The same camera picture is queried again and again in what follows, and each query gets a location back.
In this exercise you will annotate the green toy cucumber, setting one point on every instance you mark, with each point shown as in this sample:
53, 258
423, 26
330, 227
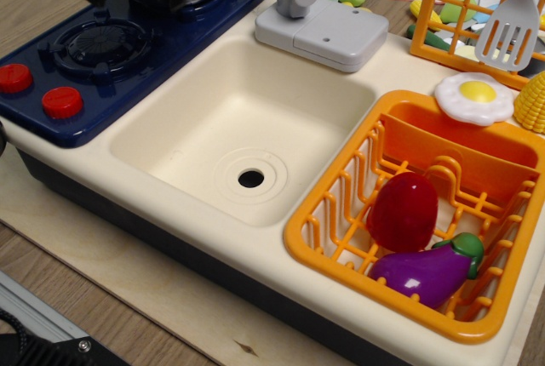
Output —
430, 39

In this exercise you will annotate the toy fried egg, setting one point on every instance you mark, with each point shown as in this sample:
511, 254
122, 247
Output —
475, 98

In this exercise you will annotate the purple toy eggplant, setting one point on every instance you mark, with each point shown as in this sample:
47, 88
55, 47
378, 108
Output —
434, 274

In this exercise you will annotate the red stove knob right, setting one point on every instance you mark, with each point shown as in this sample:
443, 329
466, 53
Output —
62, 102

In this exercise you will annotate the red stove knob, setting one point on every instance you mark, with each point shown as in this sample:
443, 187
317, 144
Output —
15, 78
62, 102

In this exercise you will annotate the grey slotted spatula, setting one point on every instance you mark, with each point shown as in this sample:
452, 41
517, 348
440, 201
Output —
508, 39

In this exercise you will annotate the grey toy faucet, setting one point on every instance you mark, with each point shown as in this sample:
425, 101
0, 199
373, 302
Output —
324, 31

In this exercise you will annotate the navy blue toy stove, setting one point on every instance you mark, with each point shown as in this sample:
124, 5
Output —
114, 57

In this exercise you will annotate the yellow toy corn cob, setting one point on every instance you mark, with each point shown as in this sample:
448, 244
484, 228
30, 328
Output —
529, 105

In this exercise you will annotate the small yellow corn piece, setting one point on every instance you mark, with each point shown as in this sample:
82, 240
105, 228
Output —
416, 9

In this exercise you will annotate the orange dish rack basket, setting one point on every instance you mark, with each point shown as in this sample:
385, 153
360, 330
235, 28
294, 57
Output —
489, 181

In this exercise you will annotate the red toy pepper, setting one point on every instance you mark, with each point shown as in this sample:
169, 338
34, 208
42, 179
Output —
403, 216

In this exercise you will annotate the red stove knob left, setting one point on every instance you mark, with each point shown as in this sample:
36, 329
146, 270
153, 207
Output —
15, 78

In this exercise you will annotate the black bracket with screw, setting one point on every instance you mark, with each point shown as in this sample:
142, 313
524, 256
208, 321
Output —
84, 351

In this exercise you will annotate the light green toy food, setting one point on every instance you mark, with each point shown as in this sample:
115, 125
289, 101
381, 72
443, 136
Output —
451, 13

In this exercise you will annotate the cream toy kitchen sink unit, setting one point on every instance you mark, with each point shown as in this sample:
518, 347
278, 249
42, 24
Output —
210, 167

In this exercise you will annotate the orange utensil holder rack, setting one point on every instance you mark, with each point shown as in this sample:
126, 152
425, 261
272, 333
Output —
462, 37

